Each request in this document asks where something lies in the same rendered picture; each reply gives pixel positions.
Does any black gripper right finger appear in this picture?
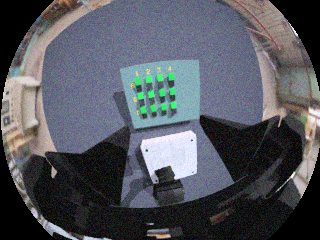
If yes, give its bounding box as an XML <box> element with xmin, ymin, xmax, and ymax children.
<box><xmin>200</xmin><ymin>115</ymin><xmax>281</xmax><ymax>183</ymax></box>

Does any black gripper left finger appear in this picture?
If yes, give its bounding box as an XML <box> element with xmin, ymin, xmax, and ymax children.
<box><xmin>44</xmin><ymin>125</ymin><xmax>131</xmax><ymax>207</ymax></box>

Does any light blue switch panel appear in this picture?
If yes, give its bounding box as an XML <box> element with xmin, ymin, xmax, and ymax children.
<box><xmin>120</xmin><ymin>60</ymin><xmax>200</xmax><ymax>128</ymax></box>

